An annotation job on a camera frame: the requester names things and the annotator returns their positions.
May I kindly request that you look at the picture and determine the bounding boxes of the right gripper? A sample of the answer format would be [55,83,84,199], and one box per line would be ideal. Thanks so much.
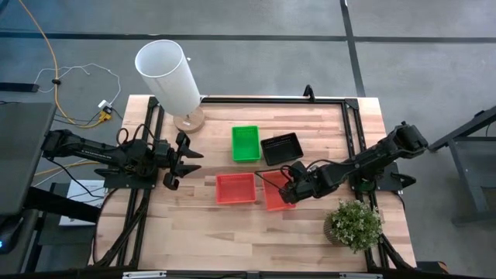
[277,160,325,205]

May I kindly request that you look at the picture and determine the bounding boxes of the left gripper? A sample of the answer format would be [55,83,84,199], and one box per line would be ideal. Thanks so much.
[153,130,205,191]

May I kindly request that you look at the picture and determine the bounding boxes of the orange plastic basket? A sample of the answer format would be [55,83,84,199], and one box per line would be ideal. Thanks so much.
[215,172,258,205]
[261,169,298,212]

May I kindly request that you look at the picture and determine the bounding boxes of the black plastic basket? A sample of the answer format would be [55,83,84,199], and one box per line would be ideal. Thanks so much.
[260,132,305,167]

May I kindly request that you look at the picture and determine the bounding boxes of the green plastic basket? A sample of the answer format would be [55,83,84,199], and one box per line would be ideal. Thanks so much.
[231,125,263,163]

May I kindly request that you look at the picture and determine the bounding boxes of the potted green plant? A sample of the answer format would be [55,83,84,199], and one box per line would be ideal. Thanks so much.
[323,199,384,255]

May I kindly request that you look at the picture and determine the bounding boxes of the white lamp with wooden base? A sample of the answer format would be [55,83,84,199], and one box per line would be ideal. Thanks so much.
[134,39,206,135]

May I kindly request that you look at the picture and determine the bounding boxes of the white paper sheet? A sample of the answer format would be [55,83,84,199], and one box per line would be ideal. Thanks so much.
[57,178,108,227]

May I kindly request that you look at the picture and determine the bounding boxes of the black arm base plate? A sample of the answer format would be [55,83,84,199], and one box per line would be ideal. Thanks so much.
[95,166,158,191]
[348,162,418,193]

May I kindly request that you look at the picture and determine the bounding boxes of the black aluminium rig frame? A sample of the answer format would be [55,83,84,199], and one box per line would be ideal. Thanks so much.
[91,95,418,279]

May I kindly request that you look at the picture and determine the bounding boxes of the white cable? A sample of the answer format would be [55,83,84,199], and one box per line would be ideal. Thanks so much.
[33,63,122,105]

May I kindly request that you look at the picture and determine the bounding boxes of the silver metal bracket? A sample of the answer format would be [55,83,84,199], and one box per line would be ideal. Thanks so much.
[122,270,167,279]
[339,272,383,279]

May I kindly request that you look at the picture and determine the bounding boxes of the yellow cable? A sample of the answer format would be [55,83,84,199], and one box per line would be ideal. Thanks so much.
[17,0,113,129]
[33,160,100,177]

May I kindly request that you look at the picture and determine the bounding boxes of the black frame desk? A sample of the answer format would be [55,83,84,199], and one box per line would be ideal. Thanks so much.
[428,104,496,226]

